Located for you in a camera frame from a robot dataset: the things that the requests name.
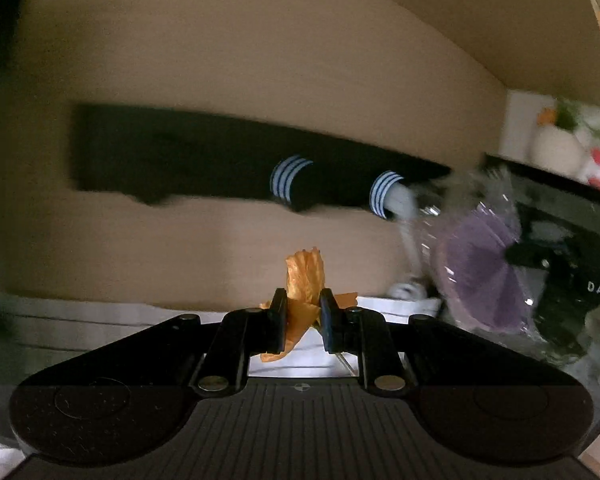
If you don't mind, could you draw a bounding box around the purple flower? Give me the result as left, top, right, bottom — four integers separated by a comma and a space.
410, 166, 543, 344

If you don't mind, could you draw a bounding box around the orange fabric flower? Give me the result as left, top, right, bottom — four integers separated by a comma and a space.
260, 247, 326, 363

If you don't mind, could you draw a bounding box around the white grid tablecloth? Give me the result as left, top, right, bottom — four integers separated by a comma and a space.
0, 297, 441, 479

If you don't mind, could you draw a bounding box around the white vase with plants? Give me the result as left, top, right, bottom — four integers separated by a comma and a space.
529, 98, 585, 178

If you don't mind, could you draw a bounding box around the black monitor screen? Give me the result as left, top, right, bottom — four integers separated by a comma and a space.
481, 155, 600, 356

